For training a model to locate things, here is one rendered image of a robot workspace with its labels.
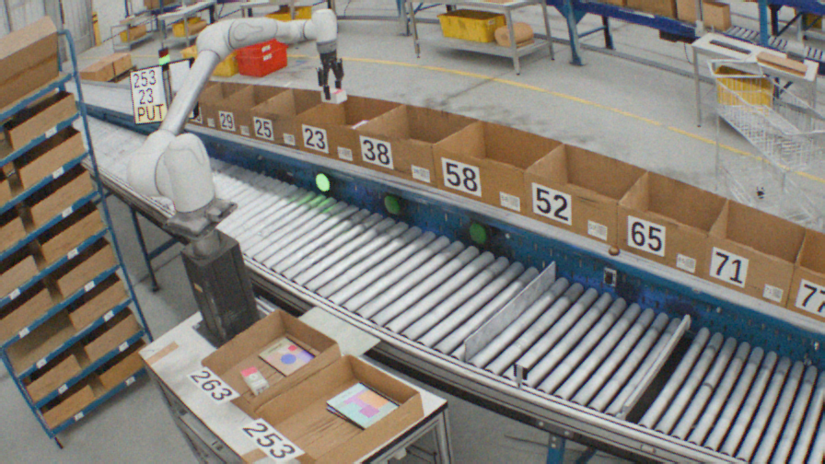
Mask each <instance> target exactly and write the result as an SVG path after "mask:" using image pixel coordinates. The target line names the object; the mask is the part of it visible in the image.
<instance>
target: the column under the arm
mask: <svg viewBox="0 0 825 464"><path fill-rule="evenodd" d="M216 231H217V235H218V238H219V241H220V245H219V248H218V249H217V250H216V251H215V252H213V253H211V254H208V255H205V256H199V255H197V254H195V253H194V252H193V249H192V244H191V243H190V244H188V245H187V246H185V247H184V248H182V249H181V250H180V255H181V257H182V261H183V264H184V267H185V270H186V273H187V276H188V279H189V282H190V285H191V288H192V292H193V295H194V298H195V300H196V303H197V306H198V308H199V311H200V314H201V316H202V320H201V321H199V322H198V323H196V324H194V325H193V326H192V328H193V329H194V330H195V331H196V332H197V333H198V334H199V335H200V336H202V337H203V338H204V339H205V340H206V341H207V342H209V343H210V344H211V345H212V346H213V347H214V348H216V349H218V348H219V347H221V346H222V345H224V344H225V343H227V342H228V341H230V340H231V339H233V338H234V337H236V336H237V335H239V334H240V333H242V332H243V331H244V330H246V329H247V328H249V327H250V326H252V325H253V324H255V323H256V322H258V321H259V320H261V319H263V318H264V317H266V316H267V314H266V313H264V312H263V311H261V310H260V309H258V307H257V302H256V299H255V296H254V294H253V291H252V287H251V284H250V278H249V276H248V272H247V269H246V265H245V262H244V259H243V255H242V251H241V248H240V245H239V242H238V241H237V240H236V239H234V238H232V237H231V236H229V235H228V234H226V233H224V232H223V231H221V230H219V229H218V228H217V229H216Z"/></svg>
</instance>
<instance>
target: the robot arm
mask: <svg viewBox="0 0 825 464"><path fill-rule="evenodd" d="M336 34H337V23H336V19H335V15H334V14H333V12H332V10H330V9H321V10H317V11H316V12H315V13H314V14H313V16H312V19H309V20H293V21H289V22H282V21H278V20H275V19H272V18H267V17H247V18H238V19H230V20H225V21H221V22H217V23H215V24H213V25H211V26H209V27H207V28H206V29H204V30H203V31H202V32H201V33H200V34H199V36H198V38H197V41H196V48H197V51H198V57H197V59H196V60H195V62H194V64H193V65H192V68H191V70H190V71H189V73H188V74H187V76H186V77H185V79H184V81H183V83H182V85H181V86H180V89H179V91H178V93H177V95H176V97H175V98H174V99H173V101H172V103H171V105H170V107H169V109H168V112H167V114H166V116H165V118H164V120H163V122H162V123H161V125H160V127H159V129H158V131H157V132H155V133H152V134H150V135H149V137H148V138H147V140H146V141H145V142H144V144H143V145H142V146H141V147H140V149H139V150H138V151H136V152H135V153H134V154H133V155H132V157H131V158H130V160H129V162H128V164H127V168H126V179H127V181H128V183H129V184H130V186H131V187H132V188H133V189H134V190H135V191H136V192H138V193H139V194H142V195H144V196H150V197H163V196H164V197H167V198H168V199H170V200H171V201H173V202H174V204H175V207H176V214H174V215H173V216H172V217H171V218H169V219H168V225H169V226H176V227H179V228H182V229H185V230H187V231H190V232H192V233H193V234H194V235H198V234H200V233H201V232H202V230H203V229H204V228H205V227H206V226H207V225H208V224H210V223H211V222H219V221H221V220H222V219H223V214H222V213H223V212H224V211H225V210H226V209H228V208H229V207H230V202H229V201H222V200H218V199H216V197H215V190H214V183H213V176H212V171H211V167H210V163H209V159H208V155H207V153H206V150H205V148H204V146H203V143H202V142H201V140H200V139H199V138H198V137H197V136H196V135H193V134H191V133H185V134H182V132H183V130H184V128H185V126H186V124H187V122H188V120H189V118H190V116H191V114H192V111H193V109H194V107H195V106H196V104H197V102H198V100H199V98H200V96H201V95H202V93H203V90H204V88H205V87H206V85H207V83H208V81H209V79H210V77H211V76H212V74H213V72H214V70H215V69H216V67H217V65H218V64H221V63H222V62H223V61H224V60H225V59H226V58H227V57H228V56H229V55H230V54H231V53H232V52H233V51H234V50H237V49H241V48H245V47H248V46H251V45H254V44H258V43H263V42H266V41H270V40H273V39H276V40H277V41H279V42H281V43H294V42H299V41H306V40H316V45H317V52H318V53H319V54H320V60H321V63H320V66H319V67H316V70H317V73H318V82H319V87H323V93H325V99H326V100H331V92H330V86H328V79H329V72H330V69H331V70H332V71H333V74H334V76H335V78H336V80H334V83H335V88H337V89H342V80H343V77H344V71H343V58H337V57H336V56H337V50H336V49H337V48H338V44H337V37H336ZM336 63H337V64H336ZM322 67H323V68H322ZM337 68H338V69H337ZM322 69H323V70H322Z"/></svg>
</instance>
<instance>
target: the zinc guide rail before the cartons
mask: <svg viewBox="0 0 825 464"><path fill-rule="evenodd" d="M84 101H85V103H86V104H90V105H94V106H98V107H101V108H105V109H109V110H115V111H118V112H122V113H126V114H130V115H133V116H134V111H133V110H127V109H123V108H119V107H115V106H111V105H107V104H103V103H99V102H95V101H91V100H87V99H84ZM184 129H186V130H190V131H194V132H197V133H203V134H207V135H211V136H214V137H217V138H221V139H225V140H228V141H232V142H235V143H239V144H243V145H248V146H252V147H256V148H260V149H262V150H266V151H270V152H274V153H276V154H280V155H284V156H287V157H293V158H296V159H300V160H304V161H307V162H310V163H313V164H317V165H321V166H323V167H327V168H333V169H336V170H340V171H342V172H346V173H349V174H353V175H356V176H359V177H362V178H365V179H369V180H374V181H377V182H380V183H384V184H387V185H389V186H393V187H396V188H399V189H402V190H406V191H410V192H414V193H417V194H420V195H423V196H425V197H429V198H432V199H435V200H438V201H441V202H444V203H449V204H452V205H456V206H458V207H461V208H464V209H467V210H470V211H473V212H475V213H479V214H482V215H487V216H490V217H492V218H495V219H498V220H501V221H504V222H507V223H509V224H512V225H515V226H520V227H523V228H526V229H528V230H531V231H534V232H537V233H540V234H542V235H544V236H547V237H550V238H555V239H558V240H561V241H563V242H566V243H569V244H571V245H574V246H577V247H579V248H582V249H587V250H589V251H592V252H595V253H597V254H600V255H603V256H605V257H608V258H611V259H614V260H616V261H620V262H623V263H626V264H629V265H632V266H633V267H636V268H639V269H642V270H645V271H647V272H650V273H654V274H657V275H659V276H662V277H665V278H668V279H669V280H672V281H675V282H678V283H681V284H685V285H687V286H690V287H693V288H695V289H698V290H701V291H704V292H705V293H708V294H711V295H714V296H718V297H721V298H724V299H726V300H728V301H731V302H734V303H737V304H740V305H741V306H744V307H749V308H751V309H754V310H757V311H760V312H762V313H764V314H767V315H770V316H773V317H776V318H778V319H782V320H785V321H787V322H790V323H793V324H796V325H798V326H800V327H803V328H806V329H809V330H812V331H815V332H818V333H821V334H824V335H825V323H824V322H821V321H818V320H815V319H812V318H809V317H806V316H803V315H800V314H798V313H795V312H793V311H790V310H788V309H785V308H782V307H777V306H776V305H773V304H770V303H767V302H765V301H762V300H759V299H757V298H755V297H752V296H747V295H744V294H742V293H740V292H737V291H734V290H732V289H729V288H726V287H723V286H722V285H719V284H714V283H712V282H709V281H706V280H704V279H701V278H699V277H696V276H693V275H690V274H688V273H684V272H681V271H679V270H676V269H673V268H670V267H668V266H666V265H663V264H660V263H657V262H655V261H650V260H648V259H645V258H643V257H640V256H637V255H634V254H632V253H630V252H627V251H624V250H621V249H620V251H621V253H620V254H619V255H618V256H610V255H609V249H610V247H611V246H609V245H606V244H603V243H601V242H598V241H596V240H593V239H590V238H585V237H583V236H580V235H577V234H575V233H572V232H569V231H566V230H563V229H561V228H559V227H556V226H551V225H548V224H545V223H542V222H540V221H537V220H534V219H531V218H528V217H525V216H523V215H518V214H515V213H512V212H509V211H507V210H504V209H501V208H498V207H494V206H491V205H489V204H486V203H481V202H478V201H474V200H472V199H469V198H466V197H463V196H459V195H457V194H454V193H450V192H447V191H442V190H439V189H436V188H433V187H429V186H426V185H423V184H420V183H417V182H413V181H410V180H405V179H402V178H398V177H395V176H391V175H389V174H385V173H382V172H378V171H375V170H372V169H368V168H362V167H358V166H356V165H352V164H348V163H345V162H342V161H338V160H334V159H331V158H327V157H321V156H317V155H313V154H310V153H307V152H303V151H299V150H295V149H292V148H288V147H284V146H280V145H274V144H270V143H266V142H263V141H259V140H254V139H250V138H247V137H243V136H239V135H235V134H232V133H224V132H220V131H217V130H213V129H209V128H204V127H201V126H197V125H193V124H189V123H187V124H186V126H185V128H184Z"/></svg>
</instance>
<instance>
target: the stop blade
mask: <svg viewBox="0 0 825 464"><path fill-rule="evenodd" d="M554 283H555V262H553V263H552V264H551V265H550V266H549V267H547V268H546V269H545V270H544V271H543V272H542V273H541V274H540V275H539V276H538V277H537V278H536V279H535V280H534V281H533V282H531V283H530V284H529V285H528V286H527V287H526V288H525V289H524V290H523V291H522V292H520V293H519V294H518V295H517V296H516V297H515V298H514V299H513V300H511V301H510V302H509V303H508V304H507V305H506V306H505V307H503V308H502V309H501V310H500V311H499V312H498V313H497V314H495V315H494V316H493V317H492V318H491V319H489V320H488V321H487V322H486V323H485V324H484V325H482V326H481V327H480V328H479V329H478V330H477V331H475V332H474V333H473V334H472V335H471V336H470V337H469V338H468V339H466V340H465V341H464V344H465V354H466V364H467V362H468V361H469V360H471V359H472V357H473V356H475V355H476V354H477V353H478V352H479V351H481V350H482V349H483V348H484V347H485V346H486V345H488V344H489V343H490V342H491V341H492V340H494V339H495V338H496V337H497V336H498V335H499V334H500V333H502V332H503V331H504V330H505V329H506V328H507V327H508V326H509V325H511V324H512V323H513V322H514V321H515V320H516V319H517V318H518V317H519V316H521V315H522V314H523V313H524V312H525V311H526V310H527V309H528V308H529V307H530V306H531V305H532V304H533V303H534V302H536V301H537V300H538V299H539V298H540V297H541V296H542V295H543V294H544V293H545V292H546V291H547V290H548V289H549V288H550V287H551V286H552V285H553V284H554Z"/></svg>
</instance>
